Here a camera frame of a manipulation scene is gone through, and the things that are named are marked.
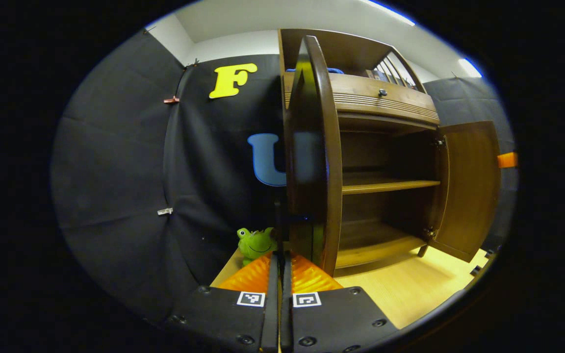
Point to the wooden double-door shoe cabinet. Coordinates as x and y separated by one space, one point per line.
385 147

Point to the silver clip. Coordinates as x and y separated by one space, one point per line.
165 211

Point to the red clip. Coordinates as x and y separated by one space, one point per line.
171 100

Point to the wooden cabinet door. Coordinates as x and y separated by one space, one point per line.
317 147
469 186

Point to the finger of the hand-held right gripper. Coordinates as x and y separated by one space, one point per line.
507 160

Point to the wooden drawer front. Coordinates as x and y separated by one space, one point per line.
385 105

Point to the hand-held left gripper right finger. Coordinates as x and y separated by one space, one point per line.
286 318

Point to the blue cloth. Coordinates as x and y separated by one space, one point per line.
335 70

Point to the black backdrop cloth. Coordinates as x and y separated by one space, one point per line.
115 171

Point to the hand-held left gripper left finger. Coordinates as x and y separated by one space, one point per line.
271 318

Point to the green frog toy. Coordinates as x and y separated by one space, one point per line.
255 242

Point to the metal door hinge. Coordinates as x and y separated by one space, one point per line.
428 233
440 143

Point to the wooden inner shelf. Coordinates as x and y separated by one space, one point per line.
385 185

